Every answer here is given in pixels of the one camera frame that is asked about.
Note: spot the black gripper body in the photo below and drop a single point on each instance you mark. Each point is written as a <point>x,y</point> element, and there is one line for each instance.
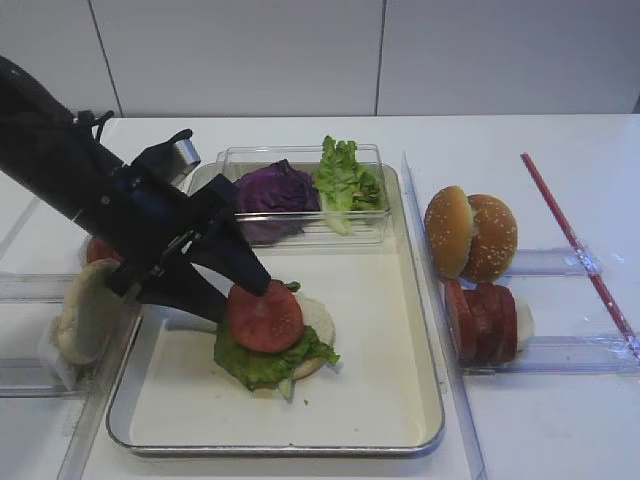
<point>145,220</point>

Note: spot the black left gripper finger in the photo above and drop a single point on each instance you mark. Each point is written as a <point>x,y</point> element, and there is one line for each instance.
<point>224,249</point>

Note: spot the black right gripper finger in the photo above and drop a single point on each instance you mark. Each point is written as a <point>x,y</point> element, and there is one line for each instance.
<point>180,286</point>

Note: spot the tomato slice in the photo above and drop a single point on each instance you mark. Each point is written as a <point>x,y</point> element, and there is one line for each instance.
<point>270,323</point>

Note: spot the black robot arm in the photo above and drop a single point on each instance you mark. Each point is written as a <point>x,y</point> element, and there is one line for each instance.
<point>37,136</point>

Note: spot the tomato slices stack left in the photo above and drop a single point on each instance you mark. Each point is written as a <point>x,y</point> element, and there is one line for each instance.
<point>99,250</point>

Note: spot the lettuce leaf on bun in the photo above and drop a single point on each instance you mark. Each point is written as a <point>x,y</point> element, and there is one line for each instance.
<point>257,370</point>

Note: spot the green lettuce in container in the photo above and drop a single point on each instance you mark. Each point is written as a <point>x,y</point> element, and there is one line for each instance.
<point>344,185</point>

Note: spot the red meat patty slices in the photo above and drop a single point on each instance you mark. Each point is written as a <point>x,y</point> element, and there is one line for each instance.
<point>483,321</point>

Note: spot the purple cabbage chunk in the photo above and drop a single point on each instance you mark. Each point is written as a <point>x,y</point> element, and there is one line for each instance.
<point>269,192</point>

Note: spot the clear plastic container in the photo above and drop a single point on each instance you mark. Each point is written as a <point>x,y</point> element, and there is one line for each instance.
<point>367,227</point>

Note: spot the bun half left rack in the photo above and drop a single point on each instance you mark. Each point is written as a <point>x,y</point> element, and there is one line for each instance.
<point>90,310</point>

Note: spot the bottom bun on tray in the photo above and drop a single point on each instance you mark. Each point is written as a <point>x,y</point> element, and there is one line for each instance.
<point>316,316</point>

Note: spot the clear holder upper left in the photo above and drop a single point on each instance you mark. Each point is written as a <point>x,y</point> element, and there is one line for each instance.
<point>44,288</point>

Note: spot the clear holder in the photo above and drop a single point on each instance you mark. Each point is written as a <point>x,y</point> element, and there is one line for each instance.
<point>586,355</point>
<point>44,288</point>
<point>28,378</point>
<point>562,261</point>

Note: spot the metal baking tray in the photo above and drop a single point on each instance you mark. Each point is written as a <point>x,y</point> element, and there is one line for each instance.
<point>381,400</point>

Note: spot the clear holder lower left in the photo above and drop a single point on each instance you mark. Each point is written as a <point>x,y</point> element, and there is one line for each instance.
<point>28,378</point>

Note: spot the sesame bun left half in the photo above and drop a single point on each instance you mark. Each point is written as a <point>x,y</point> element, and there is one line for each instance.
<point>449,226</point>

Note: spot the sesame bun half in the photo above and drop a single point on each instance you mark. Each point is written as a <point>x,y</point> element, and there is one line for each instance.
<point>449,226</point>
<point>494,239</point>

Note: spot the sesame bun right half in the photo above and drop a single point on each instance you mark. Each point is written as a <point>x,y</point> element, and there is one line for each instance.
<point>494,239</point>

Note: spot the white onion slice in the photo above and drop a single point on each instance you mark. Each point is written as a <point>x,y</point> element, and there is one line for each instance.
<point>525,324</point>

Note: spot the clear holder upper right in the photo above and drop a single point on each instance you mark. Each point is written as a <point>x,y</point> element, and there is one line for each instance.
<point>562,261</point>

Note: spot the clear holder lower right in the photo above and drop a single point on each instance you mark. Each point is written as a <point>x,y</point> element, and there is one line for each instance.
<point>586,355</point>

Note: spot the red plastic rod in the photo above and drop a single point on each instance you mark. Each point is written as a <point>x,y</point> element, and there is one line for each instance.
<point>598,283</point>

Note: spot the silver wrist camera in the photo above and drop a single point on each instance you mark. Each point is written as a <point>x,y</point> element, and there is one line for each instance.
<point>171,161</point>

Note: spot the clear rail left of tray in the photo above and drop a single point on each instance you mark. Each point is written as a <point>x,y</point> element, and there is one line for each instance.
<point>100,387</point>

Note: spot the clear rail of tray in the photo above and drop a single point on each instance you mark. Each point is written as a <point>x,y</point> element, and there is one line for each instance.
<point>456,387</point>
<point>100,387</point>

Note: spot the clear rail right of tray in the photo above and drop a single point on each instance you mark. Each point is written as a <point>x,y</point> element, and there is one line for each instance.
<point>456,387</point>

